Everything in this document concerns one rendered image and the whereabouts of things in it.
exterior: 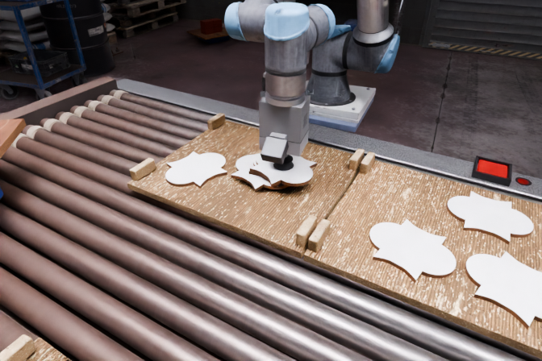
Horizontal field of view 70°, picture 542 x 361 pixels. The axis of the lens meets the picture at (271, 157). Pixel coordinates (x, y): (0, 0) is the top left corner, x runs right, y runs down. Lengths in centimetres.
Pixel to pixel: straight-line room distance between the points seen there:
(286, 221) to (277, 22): 35
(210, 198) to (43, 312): 33
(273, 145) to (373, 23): 56
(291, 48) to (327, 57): 58
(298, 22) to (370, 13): 50
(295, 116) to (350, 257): 27
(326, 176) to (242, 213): 21
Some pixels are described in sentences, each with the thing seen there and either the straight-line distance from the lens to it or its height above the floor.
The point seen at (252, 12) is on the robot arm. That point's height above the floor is 125.
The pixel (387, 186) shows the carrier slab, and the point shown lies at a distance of 84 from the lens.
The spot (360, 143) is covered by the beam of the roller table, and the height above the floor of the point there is 92.
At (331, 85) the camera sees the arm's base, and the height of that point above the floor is 96.
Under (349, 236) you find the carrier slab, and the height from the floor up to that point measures 94.
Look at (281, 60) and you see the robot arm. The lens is 67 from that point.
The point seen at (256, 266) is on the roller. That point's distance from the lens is 68.
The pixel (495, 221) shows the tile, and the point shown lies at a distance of 81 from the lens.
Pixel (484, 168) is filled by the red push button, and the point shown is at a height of 93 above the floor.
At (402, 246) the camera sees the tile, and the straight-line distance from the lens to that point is 70.
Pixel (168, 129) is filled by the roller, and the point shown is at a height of 91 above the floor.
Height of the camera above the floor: 141
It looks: 32 degrees down
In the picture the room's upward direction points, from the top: straight up
